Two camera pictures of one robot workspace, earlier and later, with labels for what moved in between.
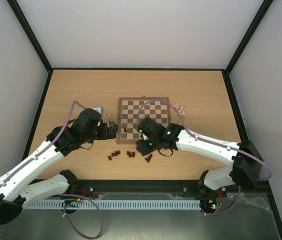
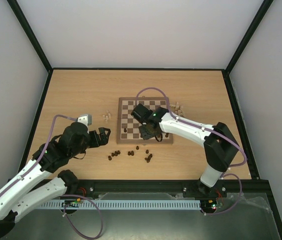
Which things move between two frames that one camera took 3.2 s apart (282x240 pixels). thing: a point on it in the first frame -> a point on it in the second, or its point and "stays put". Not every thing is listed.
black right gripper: (142, 148) -> (145, 131)
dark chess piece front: (148, 158) stays put
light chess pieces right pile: (179, 108) stays put
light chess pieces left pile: (107, 117) stays put
